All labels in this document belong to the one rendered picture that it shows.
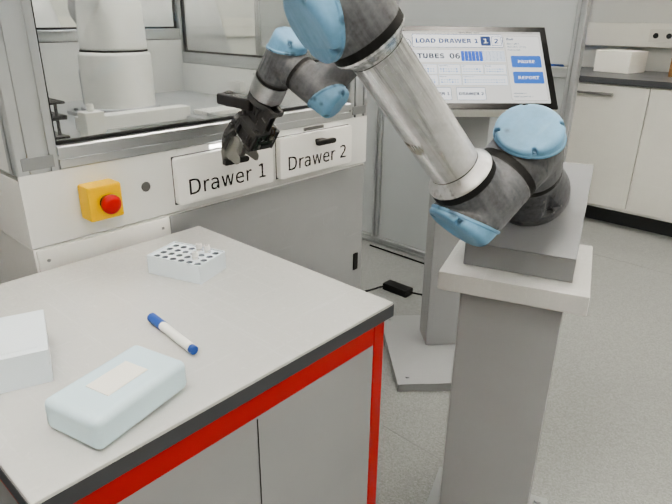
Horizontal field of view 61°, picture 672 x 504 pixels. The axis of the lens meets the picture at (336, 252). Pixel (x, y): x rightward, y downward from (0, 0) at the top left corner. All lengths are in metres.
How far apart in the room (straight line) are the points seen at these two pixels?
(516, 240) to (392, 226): 2.13
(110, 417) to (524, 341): 0.82
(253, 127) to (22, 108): 0.44
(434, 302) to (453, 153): 1.34
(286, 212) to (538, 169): 0.81
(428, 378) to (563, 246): 1.07
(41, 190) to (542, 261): 0.97
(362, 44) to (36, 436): 0.64
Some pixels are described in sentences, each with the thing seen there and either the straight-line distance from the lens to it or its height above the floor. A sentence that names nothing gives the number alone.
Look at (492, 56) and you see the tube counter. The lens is 2.03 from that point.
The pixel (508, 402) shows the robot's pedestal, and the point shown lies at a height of 0.47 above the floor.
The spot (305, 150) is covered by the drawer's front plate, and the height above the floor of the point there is 0.88.
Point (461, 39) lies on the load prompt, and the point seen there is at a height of 1.16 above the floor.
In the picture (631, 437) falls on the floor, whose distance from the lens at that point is 2.13.
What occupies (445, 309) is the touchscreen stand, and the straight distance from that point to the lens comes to 2.24.
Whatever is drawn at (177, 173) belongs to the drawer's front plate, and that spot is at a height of 0.90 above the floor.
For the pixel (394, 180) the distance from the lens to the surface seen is 3.19.
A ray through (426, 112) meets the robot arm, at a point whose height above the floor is 1.10.
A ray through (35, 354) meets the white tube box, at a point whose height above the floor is 0.81.
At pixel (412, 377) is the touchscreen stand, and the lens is 2.12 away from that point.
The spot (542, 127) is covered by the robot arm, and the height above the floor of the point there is 1.06.
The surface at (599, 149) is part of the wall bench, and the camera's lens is 4.00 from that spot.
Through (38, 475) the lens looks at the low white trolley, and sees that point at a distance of 0.75.
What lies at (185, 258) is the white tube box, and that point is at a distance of 1.14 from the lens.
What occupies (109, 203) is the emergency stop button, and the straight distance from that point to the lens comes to 1.22.
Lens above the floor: 1.23
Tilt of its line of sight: 22 degrees down
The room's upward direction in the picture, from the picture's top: 1 degrees clockwise
